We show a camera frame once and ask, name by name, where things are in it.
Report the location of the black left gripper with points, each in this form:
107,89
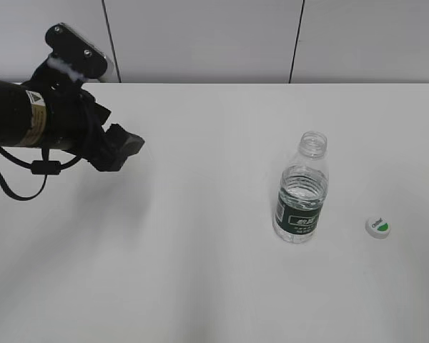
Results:
104,151

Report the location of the clear water bottle green label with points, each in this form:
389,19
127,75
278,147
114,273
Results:
303,190

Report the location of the white green bottle cap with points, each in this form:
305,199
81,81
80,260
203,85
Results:
377,227

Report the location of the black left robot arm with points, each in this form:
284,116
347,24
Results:
42,116

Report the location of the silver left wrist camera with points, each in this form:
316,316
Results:
75,56

